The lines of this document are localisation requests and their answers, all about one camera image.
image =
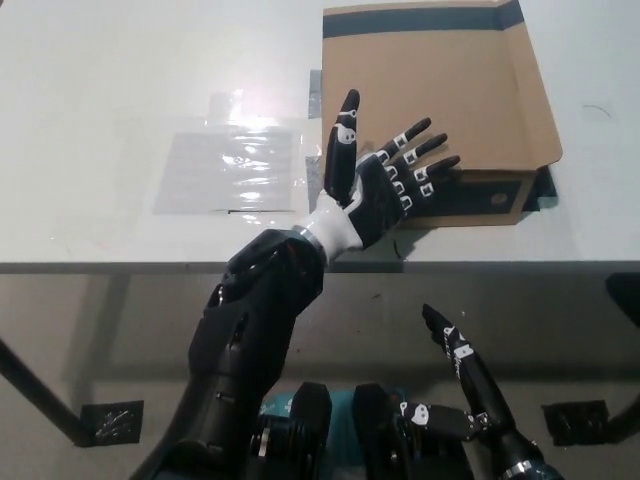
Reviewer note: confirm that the black rounded object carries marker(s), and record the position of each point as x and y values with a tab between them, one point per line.
625	292

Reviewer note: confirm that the white and black left hand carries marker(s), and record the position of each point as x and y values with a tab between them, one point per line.
377	195

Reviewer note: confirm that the grey tape strip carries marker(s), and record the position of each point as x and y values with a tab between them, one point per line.
313	172

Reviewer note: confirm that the robot legs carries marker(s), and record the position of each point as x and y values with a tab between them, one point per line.
360	440

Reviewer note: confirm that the brown cardboard storage box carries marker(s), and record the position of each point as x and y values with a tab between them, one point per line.
450	75

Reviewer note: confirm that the transparent plastic sheet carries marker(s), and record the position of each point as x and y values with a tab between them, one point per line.
230	170

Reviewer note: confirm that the black right hand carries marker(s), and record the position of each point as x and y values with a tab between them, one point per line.
475	375

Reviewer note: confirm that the black floor tape mark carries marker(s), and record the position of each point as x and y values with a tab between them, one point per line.
575	422
112	422

